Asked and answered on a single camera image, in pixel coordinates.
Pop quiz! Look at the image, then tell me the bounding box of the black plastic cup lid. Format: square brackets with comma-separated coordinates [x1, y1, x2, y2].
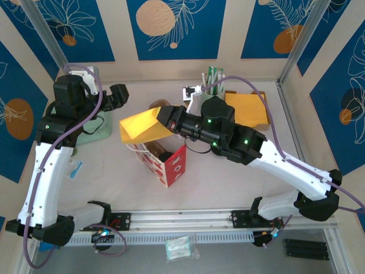
[158, 151, 175, 164]

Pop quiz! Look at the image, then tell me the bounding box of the yellow paper napkin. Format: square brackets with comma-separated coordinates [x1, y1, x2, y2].
[119, 106, 172, 146]

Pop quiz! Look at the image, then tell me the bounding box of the red white paper bag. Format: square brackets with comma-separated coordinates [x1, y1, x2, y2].
[126, 134, 188, 188]

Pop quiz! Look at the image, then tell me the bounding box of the arm base connector board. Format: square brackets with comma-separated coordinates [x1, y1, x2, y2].
[253, 229, 283, 248]
[91, 228, 116, 243]

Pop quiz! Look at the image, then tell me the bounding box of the mint green straw holder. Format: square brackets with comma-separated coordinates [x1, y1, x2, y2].
[201, 85, 225, 100]

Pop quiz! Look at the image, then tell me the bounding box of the yellow napkin stack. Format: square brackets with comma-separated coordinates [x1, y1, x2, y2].
[224, 90, 270, 128]

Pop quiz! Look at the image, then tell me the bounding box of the mint green lunch bag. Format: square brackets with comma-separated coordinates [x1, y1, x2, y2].
[75, 110, 113, 145]

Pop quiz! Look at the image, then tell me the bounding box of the blue white wipe packet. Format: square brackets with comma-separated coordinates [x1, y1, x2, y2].
[64, 159, 84, 180]

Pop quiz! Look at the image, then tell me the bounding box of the clear plastic bag of packets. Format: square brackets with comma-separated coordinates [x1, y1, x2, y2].
[164, 234, 201, 261]

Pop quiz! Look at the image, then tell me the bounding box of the black plastic strip bundle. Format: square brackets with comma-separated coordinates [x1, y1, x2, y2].
[283, 238, 330, 261]

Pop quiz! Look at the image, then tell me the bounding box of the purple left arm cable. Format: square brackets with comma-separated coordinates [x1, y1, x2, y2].
[24, 63, 127, 269]

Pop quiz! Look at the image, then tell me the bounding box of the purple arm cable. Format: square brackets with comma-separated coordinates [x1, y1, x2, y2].
[201, 75, 365, 249]
[24, 63, 127, 269]

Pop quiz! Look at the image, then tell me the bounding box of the thin black right gripper wire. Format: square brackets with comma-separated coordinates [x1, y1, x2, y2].
[184, 138, 212, 155]

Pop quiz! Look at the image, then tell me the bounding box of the thin black gripper wire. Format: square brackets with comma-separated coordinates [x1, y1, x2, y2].
[82, 116, 106, 135]
[184, 138, 212, 155]

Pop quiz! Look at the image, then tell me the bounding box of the thin black left gripper wire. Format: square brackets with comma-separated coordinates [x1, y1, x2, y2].
[82, 116, 106, 135]

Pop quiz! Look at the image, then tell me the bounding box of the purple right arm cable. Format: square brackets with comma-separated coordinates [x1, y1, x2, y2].
[201, 75, 365, 249]

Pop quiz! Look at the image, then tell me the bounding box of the aluminium frame post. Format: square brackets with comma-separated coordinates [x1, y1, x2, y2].
[21, 0, 80, 90]
[277, 0, 334, 88]

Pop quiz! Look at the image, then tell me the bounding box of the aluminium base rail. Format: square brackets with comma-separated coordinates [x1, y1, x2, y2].
[71, 209, 334, 232]

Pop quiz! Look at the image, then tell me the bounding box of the grey slotted cable duct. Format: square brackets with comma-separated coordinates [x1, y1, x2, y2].
[68, 231, 254, 247]

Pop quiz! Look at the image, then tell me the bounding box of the aluminium frame leg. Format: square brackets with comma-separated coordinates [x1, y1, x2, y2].
[323, 228, 353, 274]

